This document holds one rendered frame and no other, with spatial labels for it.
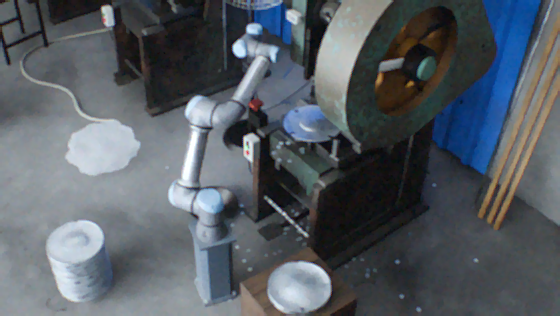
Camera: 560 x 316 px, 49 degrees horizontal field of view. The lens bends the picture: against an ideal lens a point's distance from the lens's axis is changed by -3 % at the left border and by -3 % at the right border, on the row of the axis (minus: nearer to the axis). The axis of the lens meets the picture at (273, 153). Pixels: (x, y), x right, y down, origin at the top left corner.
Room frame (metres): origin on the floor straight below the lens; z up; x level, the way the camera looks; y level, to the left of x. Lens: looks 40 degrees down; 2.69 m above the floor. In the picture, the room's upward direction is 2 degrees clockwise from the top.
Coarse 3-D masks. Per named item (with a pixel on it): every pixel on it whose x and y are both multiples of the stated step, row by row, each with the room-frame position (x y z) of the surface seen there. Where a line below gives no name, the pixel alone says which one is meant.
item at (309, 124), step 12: (300, 108) 2.62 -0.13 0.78; (312, 108) 2.63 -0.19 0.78; (288, 120) 2.52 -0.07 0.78; (300, 120) 2.52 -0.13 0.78; (312, 120) 2.52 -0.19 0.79; (324, 120) 2.53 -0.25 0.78; (300, 132) 2.42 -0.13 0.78; (312, 132) 2.43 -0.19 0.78; (324, 132) 2.43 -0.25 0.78; (336, 132) 2.43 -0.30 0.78
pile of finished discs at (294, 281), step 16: (288, 272) 1.88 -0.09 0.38; (304, 272) 1.88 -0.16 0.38; (320, 272) 1.89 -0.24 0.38; (272, 288) 1.79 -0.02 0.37; (288, 288) 1.78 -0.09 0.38; (304, 288) 1.78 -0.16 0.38; (320, 288) 1.79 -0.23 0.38; (288, 304) 1.70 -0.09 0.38; (304, 304) 1.70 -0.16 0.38; (320, 304) 1.70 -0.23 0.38
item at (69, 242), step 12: (60, 228) 2.17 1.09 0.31; (72, 228) 2.17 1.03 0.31; (84, 228) 2.17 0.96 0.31; (96, 228) 2.18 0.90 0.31; (48, 240) 2.08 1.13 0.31; (60, 240) 2.08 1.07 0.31; (72, 240) 2.08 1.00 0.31; (84, 240) 2.09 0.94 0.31; (96, 240) 2.09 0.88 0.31; (48, 252) 2.00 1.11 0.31; (60, 252) 2.00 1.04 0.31; (72, 252) 2.01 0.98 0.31; (84, 252) 2.01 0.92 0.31; (96, 252) 2.02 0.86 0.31
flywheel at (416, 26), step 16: (416, 16) 2.29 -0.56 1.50; (432, 16) 2.36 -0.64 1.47; (448, 16) 2.43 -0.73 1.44; (400, 32) 2.25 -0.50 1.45; (416, 32) 2.30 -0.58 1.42; (448, 32) 2.45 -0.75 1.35; (400, 48) 2.23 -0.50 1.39; (416, 48) 2.21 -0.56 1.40; (432, 48) 2.39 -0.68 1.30; (448, 48) 2.44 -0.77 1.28; (384, 64) 2.11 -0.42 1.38; (400, 64) 2.18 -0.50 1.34; (416, 64) 2.15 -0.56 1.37; (432, 64) 2.17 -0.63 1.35; (448, 64) 2.41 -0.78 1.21; (384, 80) 2.20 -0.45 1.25; (400, 80) 2.27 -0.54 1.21; (416, 80) 2.16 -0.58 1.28; (432, 80) 2.39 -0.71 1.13; (384, 96) 2.21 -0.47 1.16; (400, 96) 2.28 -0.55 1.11; (416, 96) 2.35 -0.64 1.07; (384, 112) 2.22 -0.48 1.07; (400, 112) 2.27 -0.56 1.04
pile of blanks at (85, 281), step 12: (60, 264) 1.94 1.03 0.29; (72, 264) 1.93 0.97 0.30; (84, 264) 1.95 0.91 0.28; (96, 264) 2.00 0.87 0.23; (108, 264) 2.09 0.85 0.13; (60, 276) 1.95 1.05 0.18; (72, 276) 1.93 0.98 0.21; (84, 276) 1.95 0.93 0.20; (96, 276) 1.98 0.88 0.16; (108, 276) 2.06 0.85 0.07; (60, 288) 1.97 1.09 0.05; (72, 288) 1.94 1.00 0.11; (84, 288) 1.94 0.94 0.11; (96, 288) 1.97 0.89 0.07; (84, 300) 1.93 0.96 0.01
